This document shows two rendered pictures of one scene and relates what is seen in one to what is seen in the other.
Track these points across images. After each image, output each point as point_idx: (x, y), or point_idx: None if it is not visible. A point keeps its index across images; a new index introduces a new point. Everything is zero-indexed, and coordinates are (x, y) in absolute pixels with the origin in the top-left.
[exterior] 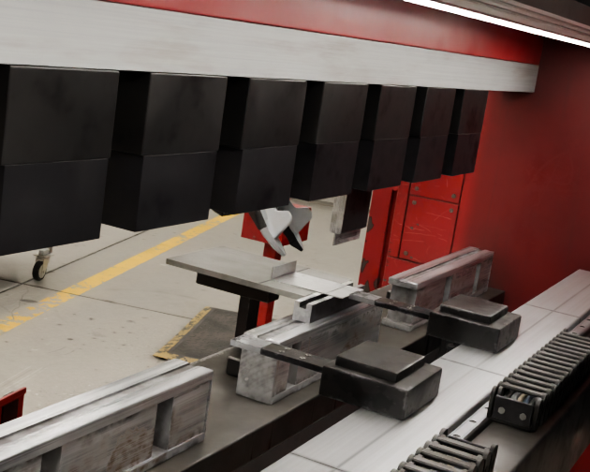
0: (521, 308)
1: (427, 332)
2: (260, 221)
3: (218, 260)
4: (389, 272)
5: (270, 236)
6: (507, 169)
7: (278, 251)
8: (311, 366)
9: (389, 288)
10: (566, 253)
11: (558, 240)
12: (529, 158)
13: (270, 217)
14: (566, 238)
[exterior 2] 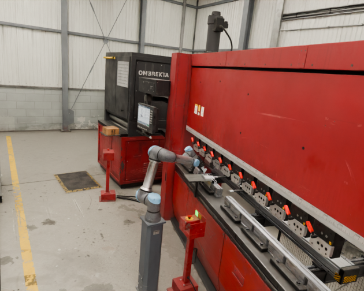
0: (221, 170)
1: (228, 179)
2: (202, 171)
3: (192, 178)
4: (169, 164)
5: (204, 172)
6: (188, 142)
7: (204, 174)
8: (240, 191)
9: (182, 169)
10: (198, 154)
11: (197, 152)
12: (191, 140)
13: (203, 170)
14: (198, 152)
